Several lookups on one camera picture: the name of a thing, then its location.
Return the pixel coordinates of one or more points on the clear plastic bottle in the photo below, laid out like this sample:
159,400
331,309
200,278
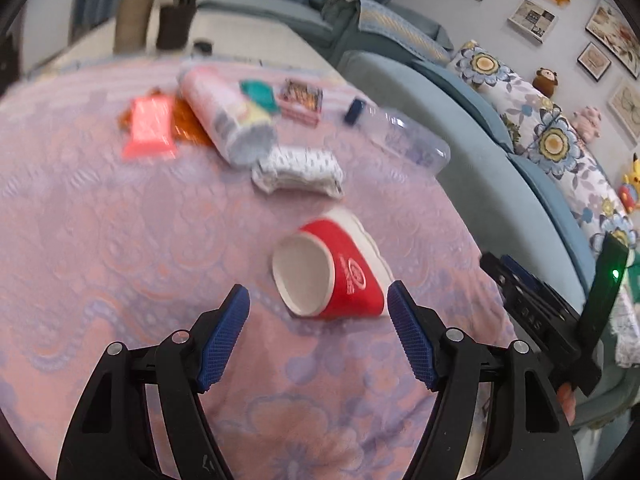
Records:
405,137

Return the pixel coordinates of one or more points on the teal chaise sofa section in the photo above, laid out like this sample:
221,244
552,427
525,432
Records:
265,7

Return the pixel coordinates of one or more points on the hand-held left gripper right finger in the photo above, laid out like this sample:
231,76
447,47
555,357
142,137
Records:
412,335

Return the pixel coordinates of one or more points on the red paper cup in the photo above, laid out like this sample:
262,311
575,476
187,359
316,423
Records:
350,270

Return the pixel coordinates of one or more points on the small blue lighter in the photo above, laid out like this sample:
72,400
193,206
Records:
353,111

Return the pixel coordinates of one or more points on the frameless canvas wall picture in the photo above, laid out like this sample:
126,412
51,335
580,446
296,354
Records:
531,20

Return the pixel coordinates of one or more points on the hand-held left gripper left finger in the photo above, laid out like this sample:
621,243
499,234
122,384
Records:
222,345

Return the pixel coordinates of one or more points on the teal fabric sofa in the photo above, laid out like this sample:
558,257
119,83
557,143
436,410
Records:
480,180

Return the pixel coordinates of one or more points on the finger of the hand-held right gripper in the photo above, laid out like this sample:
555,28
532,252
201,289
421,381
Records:
525,275
500,275

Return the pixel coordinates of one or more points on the dark brown cup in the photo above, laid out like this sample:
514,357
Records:
175,27

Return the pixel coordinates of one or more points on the brown plush toy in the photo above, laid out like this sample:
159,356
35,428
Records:
545,82

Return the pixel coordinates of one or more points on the blue sofa back cushion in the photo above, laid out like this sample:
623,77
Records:
465,95

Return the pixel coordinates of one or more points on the small black framed picture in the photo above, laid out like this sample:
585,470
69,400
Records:
594,60

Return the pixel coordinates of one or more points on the large floral wall picture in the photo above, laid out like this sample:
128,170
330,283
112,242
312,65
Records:
615,35

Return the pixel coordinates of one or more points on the colourful small card box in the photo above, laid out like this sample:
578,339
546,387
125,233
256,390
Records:
301,101

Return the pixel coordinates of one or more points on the pink snack packet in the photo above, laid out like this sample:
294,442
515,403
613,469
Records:
149,127

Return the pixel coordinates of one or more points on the white cylindrical container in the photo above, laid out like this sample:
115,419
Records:
215,110

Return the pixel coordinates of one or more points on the teal crumpled wrapper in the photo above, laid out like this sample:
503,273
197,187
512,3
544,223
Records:
260,94

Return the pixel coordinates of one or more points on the white lace cloth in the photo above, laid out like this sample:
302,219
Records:
627,320

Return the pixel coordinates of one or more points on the white dotted folded cloth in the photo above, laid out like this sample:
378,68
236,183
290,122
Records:
300,167

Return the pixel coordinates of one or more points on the yellow plush toy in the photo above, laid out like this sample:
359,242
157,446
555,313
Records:
632,180

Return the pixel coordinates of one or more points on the pink plush toy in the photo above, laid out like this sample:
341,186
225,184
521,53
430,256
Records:
586,122

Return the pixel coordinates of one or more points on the orange snack packet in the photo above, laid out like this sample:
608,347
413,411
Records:
189,124

